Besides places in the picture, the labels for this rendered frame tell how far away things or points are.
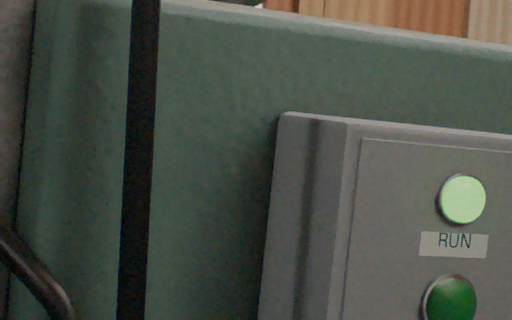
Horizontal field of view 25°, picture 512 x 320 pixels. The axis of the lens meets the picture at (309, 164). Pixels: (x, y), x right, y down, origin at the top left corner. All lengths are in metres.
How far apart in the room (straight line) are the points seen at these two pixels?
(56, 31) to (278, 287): 0.13
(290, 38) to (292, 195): 0.06
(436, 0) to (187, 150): 1.67
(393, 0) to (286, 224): 1.62
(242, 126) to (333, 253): 0.07
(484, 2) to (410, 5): 0.15
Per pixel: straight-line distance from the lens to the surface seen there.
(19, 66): 0.46
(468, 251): 0.43
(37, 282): 0.42
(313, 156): 0.42
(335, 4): 1.95
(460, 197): 0.42
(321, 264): 0.41
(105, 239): 0.44
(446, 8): 2.10
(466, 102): 0.50
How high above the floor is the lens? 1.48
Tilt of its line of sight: 3 degrees down
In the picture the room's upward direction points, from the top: 6 degrees clockwise
